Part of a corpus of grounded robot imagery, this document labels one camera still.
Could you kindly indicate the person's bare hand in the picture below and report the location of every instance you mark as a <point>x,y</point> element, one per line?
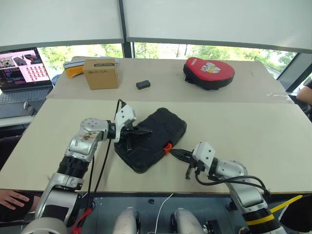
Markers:
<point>12,198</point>

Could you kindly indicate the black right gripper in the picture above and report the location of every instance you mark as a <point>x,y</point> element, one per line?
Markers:
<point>200,168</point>

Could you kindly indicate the open grey laptop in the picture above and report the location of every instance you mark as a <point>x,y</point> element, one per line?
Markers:
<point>19,80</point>

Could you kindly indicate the person's bare forearm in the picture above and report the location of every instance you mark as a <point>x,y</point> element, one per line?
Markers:
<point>304,93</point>

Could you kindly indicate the dark window frame pillar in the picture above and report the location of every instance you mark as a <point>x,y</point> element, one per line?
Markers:
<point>128,50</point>

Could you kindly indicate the small black box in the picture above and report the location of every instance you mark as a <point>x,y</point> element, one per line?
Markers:
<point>143,84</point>

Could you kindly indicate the brown cardboard box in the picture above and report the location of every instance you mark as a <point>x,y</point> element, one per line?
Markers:
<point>101,74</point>

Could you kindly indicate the small blue object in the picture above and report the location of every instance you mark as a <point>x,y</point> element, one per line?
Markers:
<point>56,80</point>

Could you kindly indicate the white roller blind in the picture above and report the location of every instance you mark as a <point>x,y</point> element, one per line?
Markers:
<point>219,19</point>
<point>61,19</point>

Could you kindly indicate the yellow strip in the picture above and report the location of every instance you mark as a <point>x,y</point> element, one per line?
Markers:
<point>285,204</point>

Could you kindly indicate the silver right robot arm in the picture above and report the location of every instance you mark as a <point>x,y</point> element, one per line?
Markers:
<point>243,190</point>

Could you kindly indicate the red black punching pad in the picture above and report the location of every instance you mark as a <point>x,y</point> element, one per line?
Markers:
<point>207,72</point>

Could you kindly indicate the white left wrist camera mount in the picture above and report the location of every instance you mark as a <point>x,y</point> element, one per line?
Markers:
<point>125,114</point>

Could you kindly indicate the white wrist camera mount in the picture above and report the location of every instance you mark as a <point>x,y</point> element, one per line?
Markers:
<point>125,114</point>
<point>206,151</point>

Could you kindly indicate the grey rounded shell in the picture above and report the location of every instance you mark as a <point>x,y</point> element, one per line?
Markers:
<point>125,220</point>
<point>186,220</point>

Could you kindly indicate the black plastic tool case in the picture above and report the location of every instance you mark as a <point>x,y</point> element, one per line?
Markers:
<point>151,146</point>

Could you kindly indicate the yellow white container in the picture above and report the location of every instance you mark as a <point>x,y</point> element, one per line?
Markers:
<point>72,68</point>

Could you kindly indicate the black frame eyeglasses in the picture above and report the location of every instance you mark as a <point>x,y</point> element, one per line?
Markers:
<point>29,107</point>

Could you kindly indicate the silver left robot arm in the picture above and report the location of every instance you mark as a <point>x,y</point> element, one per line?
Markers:
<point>83,143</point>

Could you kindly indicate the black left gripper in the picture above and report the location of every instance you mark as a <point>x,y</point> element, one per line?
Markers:
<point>128,132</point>

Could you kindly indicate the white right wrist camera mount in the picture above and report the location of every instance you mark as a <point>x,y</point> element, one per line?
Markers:
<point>206,151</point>

